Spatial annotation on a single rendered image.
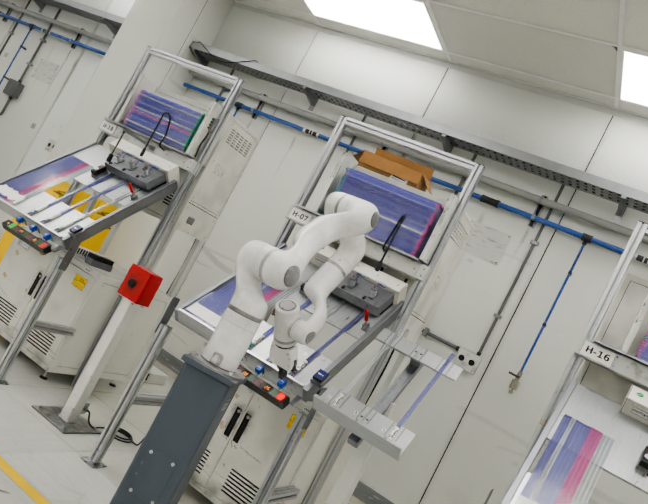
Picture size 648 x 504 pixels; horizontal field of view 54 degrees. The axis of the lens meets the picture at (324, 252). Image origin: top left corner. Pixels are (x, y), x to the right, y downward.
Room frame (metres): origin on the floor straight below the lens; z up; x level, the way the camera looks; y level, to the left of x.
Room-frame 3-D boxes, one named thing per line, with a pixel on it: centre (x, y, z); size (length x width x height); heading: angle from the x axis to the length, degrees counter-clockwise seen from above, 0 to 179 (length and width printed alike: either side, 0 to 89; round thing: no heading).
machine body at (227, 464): (3.06, -0.16, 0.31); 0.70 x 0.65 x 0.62; 63
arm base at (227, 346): (2.03, 0.13, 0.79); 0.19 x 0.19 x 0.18
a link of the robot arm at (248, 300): (2.05, 0.16, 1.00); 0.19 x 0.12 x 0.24; 51
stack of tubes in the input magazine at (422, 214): (2.93, -0.16, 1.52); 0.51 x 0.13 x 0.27; 63
